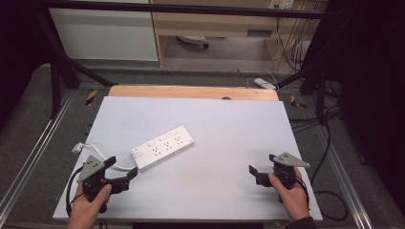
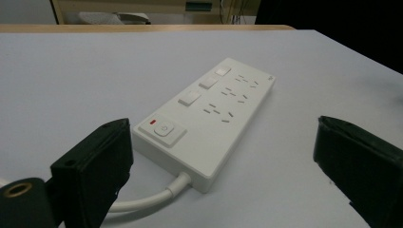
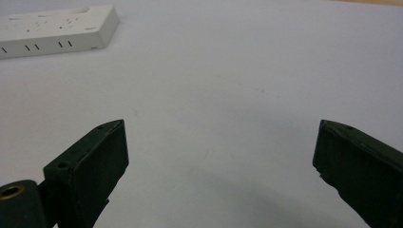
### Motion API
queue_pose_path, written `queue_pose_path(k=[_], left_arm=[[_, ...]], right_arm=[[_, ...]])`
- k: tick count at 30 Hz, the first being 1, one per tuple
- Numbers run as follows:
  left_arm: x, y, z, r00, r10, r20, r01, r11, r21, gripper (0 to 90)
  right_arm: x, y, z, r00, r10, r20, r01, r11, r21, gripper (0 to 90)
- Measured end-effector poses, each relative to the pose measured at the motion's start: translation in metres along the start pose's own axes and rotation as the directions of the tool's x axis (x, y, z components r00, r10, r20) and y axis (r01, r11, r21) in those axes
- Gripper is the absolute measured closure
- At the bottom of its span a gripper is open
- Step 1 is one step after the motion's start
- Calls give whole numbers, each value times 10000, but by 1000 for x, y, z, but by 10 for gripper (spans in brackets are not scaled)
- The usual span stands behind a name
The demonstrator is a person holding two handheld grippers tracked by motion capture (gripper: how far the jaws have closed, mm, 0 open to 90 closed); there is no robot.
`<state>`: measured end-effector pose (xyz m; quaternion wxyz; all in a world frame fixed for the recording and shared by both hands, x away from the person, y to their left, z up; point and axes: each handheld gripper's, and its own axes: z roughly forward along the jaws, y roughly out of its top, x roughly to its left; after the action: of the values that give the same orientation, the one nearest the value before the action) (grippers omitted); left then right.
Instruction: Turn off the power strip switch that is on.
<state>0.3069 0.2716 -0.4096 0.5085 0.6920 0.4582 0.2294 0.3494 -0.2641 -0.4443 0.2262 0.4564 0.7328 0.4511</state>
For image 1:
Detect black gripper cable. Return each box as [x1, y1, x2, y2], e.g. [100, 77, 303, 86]
[295, 176, 311, 212]
[64, 166, 85, 219]

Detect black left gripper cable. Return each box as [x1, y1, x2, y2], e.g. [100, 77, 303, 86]
[64, 166, 85, 219]

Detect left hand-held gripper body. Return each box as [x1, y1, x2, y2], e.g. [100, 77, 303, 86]
[75, 155, 132, 202]

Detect office chair base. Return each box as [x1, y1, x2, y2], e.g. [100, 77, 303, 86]
[176, 34, 210, 50]

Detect bundle of hanging cables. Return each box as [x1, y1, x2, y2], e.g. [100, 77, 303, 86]
[271, 9, 319, 73]

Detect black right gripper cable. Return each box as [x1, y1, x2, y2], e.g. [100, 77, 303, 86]
[295, 176, 311, 212]

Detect white power strip cable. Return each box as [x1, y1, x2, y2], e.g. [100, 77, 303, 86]
[71, 141, 138, 173]

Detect white wall socket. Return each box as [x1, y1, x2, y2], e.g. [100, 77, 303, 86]
[268, 0, 295, 10]

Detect white cabinet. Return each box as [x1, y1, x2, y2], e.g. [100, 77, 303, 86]
[48, 0, 160, 62]

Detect black metal frame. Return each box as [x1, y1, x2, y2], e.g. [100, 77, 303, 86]
[32, 0, 345, 126]

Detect person's left hand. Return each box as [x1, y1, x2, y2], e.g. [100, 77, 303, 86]
[66, 183, 114, 223]

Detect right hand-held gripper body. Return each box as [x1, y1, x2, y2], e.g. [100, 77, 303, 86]
[256, 152, 310, 191]

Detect white table cover sheet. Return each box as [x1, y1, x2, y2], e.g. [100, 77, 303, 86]
[52, 96, 324, 222]

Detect person's right hand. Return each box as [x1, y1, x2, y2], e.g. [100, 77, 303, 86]
[267, 167, 310, 223]

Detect aluminium floor rail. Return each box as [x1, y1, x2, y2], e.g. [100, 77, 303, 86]
[313, 120, 375, 229]
[0, 90, 77, 220]

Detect black floor cable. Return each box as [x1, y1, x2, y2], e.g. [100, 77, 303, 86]
[288, 104, 351, 222]

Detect small white floor power strip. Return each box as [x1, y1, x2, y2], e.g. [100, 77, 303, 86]
[253, 77, 277, 92]

